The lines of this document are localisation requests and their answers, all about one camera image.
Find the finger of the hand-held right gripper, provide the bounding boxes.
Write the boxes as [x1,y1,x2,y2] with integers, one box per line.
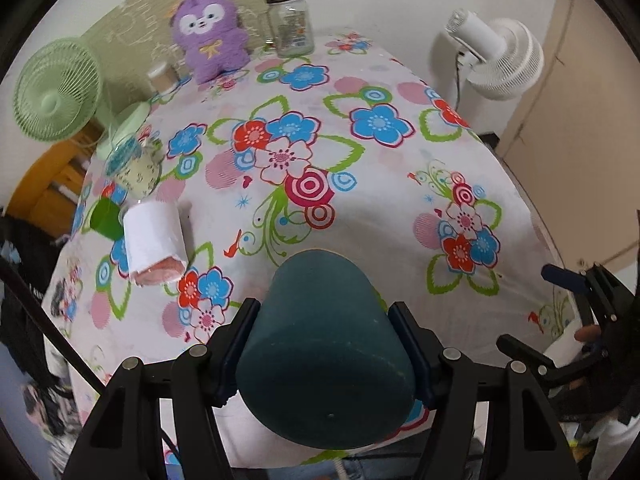
[496,333,568,392]
[542,262,623,323]

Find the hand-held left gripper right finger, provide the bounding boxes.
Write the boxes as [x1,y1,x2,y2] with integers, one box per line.
[387,302,583,480]

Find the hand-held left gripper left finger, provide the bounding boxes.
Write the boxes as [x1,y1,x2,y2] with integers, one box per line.
[62,297,262,480]

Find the dark teal cup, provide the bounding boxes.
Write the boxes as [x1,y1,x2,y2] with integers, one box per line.
[235,248,432,452]

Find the white paper-wrapped cup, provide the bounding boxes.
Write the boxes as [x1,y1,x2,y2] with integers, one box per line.
[122,200,188,288]

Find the green plastic cup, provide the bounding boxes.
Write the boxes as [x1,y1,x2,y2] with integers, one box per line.
[90,198,126,241]

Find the floral printed tablecloth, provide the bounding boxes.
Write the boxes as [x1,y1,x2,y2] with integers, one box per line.
[42,30,585,469]

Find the patterned drinking glass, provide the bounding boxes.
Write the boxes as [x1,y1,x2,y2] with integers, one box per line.
[106,139,162,201]

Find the white fan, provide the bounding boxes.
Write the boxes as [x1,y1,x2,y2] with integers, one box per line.
[431,8,545,113]

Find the orange wooden furniture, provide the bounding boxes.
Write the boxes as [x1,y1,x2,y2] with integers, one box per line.
[6,137,98,238]

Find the small glass jar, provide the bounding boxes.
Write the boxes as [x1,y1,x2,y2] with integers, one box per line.
[146,61,180,96]

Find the green desk fan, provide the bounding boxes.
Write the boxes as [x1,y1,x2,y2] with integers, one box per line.
[12,36,153,161]

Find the purple plush toy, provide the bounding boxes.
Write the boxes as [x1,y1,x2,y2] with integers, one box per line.
[167,0,251,86]

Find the glass jar with black lid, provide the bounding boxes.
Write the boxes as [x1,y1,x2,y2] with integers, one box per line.
[265,0,316,58]

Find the black cable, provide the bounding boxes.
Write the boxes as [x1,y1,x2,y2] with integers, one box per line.
[0,250,108,393]

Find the white fan cable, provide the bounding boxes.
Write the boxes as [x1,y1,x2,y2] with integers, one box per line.
[452,50,463,111]

